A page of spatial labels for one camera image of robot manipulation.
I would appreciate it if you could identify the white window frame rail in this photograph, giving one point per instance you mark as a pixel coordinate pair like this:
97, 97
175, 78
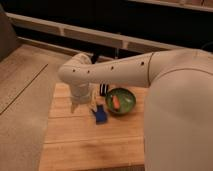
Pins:
89, 35

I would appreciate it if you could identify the blue plastic bottle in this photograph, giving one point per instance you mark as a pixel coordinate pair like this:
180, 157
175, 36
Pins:
100, 115

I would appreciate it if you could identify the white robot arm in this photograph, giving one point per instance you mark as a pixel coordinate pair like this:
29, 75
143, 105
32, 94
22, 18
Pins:
178, 111

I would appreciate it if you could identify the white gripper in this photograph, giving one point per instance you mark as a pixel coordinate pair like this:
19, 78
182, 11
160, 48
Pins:
81, 94

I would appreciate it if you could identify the orange carrot piece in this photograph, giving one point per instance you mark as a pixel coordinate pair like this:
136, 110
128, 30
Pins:
116, 102

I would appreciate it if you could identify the black and white can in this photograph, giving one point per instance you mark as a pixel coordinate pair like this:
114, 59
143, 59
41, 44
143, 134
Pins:
103, 89

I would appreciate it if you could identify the green bowl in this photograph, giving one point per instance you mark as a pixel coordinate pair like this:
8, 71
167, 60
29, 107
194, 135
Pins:
126, 98

